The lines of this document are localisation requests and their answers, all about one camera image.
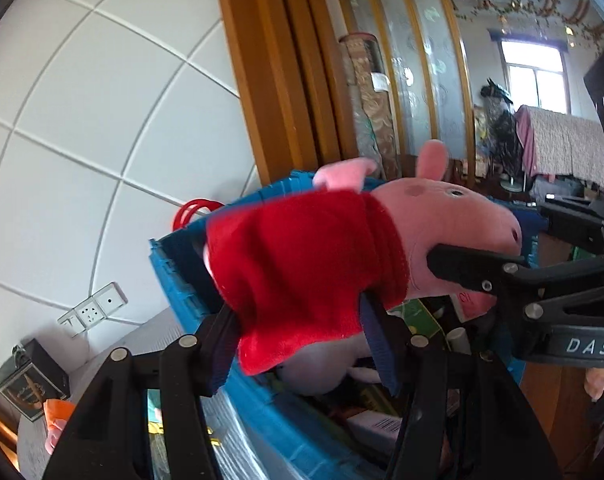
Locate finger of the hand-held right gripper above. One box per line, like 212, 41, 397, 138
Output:
426, 243, 604, 334
536, 194, 604, 256

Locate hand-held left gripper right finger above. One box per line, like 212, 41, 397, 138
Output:
359, 292, 563, 480

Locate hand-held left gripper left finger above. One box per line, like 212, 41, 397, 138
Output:
42, 304, 243, 480

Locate blue plastic crate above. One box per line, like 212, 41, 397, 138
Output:
149, 170, 543, 480

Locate pink pig plush red dress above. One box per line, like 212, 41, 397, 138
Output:
202, 139, 525, 407

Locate grey striped desktop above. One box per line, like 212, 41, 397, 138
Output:
16, 305, 263, 480

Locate person's right hand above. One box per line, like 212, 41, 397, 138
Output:
584, 367, 604, 402

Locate pink paper packet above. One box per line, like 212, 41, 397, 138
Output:
456, 289, 498, 322

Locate green packet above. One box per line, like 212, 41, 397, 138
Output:
401, 299, 443, 337

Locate white barcode box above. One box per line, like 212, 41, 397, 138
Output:
346, 409, 403, 444

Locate wooden cabinet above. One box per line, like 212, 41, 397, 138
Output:
518, 359, 600, 480

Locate white cylinder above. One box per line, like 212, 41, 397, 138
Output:
446, 327, 471, 357

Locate floral cloth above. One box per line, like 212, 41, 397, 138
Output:
514, 104, 604, 192

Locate dark hanging clothes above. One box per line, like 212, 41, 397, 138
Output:
478, 77, 525, 182

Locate window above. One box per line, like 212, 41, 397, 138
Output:
498, 39, 568, 114

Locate pink pig plush orange dress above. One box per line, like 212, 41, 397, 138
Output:
44, 398, 79, 455

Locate rolled patterned carpet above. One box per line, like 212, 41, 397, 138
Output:
338, 32, 403, 182

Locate black gift box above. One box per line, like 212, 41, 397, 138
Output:
0, 338, 71, 422

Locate frosted glass sliding door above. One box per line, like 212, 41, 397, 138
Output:
332, 0, 478, 173

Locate hanging garland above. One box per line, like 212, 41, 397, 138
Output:
451, 0, 604, 47

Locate white wall socket panel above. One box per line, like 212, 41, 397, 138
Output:
57, 282, 129, 337

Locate red ring handle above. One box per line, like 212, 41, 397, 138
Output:
171, 198, 225, 234

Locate wooden door frame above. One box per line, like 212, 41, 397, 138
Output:
213, 0, 359, 187

